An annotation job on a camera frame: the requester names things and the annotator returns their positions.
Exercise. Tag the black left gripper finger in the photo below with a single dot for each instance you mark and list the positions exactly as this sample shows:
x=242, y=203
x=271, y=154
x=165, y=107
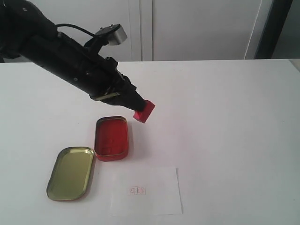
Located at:
x=131, y=100

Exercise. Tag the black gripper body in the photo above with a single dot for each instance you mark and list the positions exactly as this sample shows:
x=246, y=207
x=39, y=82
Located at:
x=101, y=80

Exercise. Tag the red rubber stamp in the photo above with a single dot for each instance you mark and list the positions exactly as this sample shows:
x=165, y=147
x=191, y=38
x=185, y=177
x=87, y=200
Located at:
x=142, y=116

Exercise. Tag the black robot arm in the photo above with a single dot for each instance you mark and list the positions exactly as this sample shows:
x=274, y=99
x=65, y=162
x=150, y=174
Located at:
x=26, y=32

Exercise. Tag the red ink pad tin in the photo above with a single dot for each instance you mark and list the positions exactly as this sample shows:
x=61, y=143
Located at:
x=111, y=138

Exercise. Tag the white cabinet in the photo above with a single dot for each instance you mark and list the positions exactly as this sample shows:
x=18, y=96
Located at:
x=169, y=29

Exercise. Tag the white paper sheet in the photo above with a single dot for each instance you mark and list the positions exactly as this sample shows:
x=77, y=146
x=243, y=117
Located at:
x=145, y=191

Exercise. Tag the gold tin lid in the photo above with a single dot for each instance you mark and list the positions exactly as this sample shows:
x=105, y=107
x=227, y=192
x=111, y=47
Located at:
x=71, y=173

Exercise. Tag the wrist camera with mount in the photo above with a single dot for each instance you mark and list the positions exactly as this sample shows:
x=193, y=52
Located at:
x=111, y=35

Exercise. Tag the dark vertical post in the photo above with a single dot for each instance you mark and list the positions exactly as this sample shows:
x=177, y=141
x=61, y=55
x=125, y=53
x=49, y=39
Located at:
x=273, y=27

